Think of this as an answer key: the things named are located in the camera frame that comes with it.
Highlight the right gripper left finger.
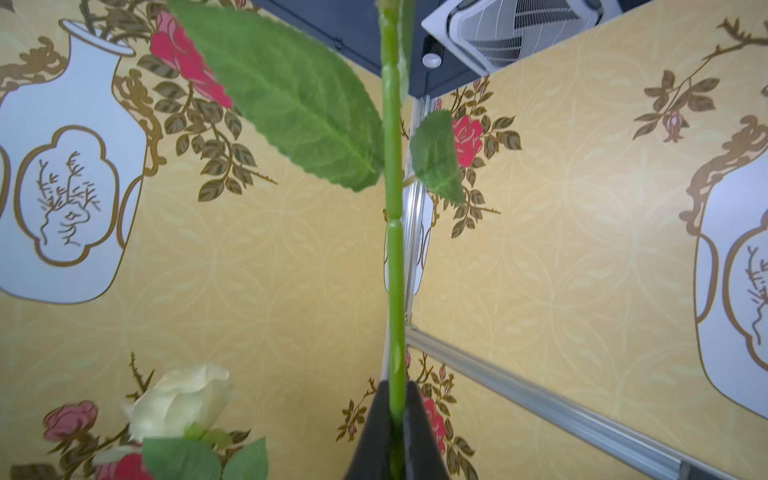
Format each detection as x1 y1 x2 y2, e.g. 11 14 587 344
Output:
344 380 392 480

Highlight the cream white rose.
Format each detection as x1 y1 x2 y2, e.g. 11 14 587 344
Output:
93 363 269 479
166 0 468 480

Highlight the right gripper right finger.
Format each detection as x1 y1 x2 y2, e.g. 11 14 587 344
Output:
404 381 449 480

